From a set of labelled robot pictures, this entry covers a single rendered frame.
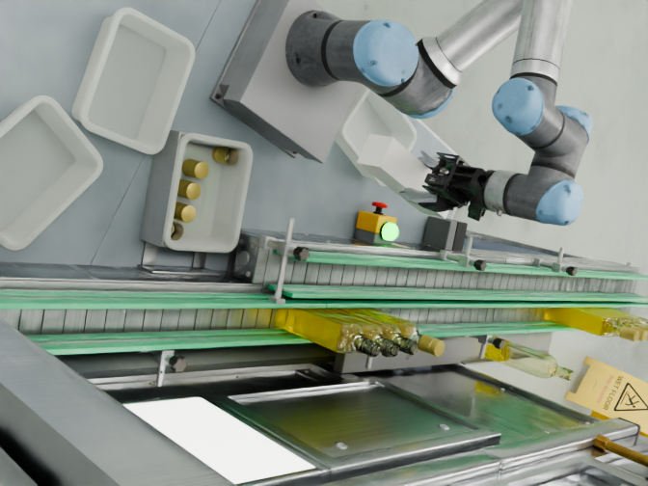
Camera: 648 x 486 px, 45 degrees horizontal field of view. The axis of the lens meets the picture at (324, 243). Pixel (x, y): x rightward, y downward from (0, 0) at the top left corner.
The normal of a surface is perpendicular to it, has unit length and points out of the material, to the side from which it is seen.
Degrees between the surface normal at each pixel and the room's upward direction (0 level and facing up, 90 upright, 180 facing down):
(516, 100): 90
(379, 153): 90
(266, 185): 0
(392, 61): 7
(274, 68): 1
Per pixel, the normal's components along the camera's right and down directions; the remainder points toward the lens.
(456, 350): 0.68, 0.21
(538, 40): -0.28, -0.24
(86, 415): 0.18, -0.98
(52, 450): -0.71, -0.06
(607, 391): -0.33, -0.51
